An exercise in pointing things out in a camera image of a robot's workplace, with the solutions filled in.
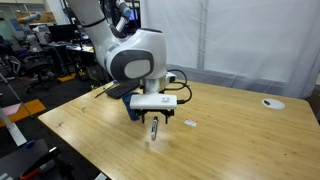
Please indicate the blue cup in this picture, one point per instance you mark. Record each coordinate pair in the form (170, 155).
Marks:
(126, 99)

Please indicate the black silver marker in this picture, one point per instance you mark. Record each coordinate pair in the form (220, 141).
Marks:
(154, 128)

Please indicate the black office chair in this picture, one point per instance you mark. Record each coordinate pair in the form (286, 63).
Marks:
(36, 68)

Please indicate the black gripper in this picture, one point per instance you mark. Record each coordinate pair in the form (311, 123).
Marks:
(154, 112)

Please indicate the white curtain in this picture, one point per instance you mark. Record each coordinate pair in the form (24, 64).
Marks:
(269, 46)

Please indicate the black pen on table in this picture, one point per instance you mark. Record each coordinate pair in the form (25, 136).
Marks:
(105, 90)

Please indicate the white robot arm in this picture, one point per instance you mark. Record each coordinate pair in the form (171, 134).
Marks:
(142, 57)

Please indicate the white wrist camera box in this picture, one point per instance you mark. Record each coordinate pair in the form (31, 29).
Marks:
(153, 101)

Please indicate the orange handled clamp foreground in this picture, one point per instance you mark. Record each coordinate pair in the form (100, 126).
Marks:
(38, 166)

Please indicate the red white sticker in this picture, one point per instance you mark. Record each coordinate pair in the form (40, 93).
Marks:
(191, 122)

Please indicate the white round cable grommet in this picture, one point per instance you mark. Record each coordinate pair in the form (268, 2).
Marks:
(273, 103)

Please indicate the black keyboard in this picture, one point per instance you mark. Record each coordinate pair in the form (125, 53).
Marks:
(122, 89)

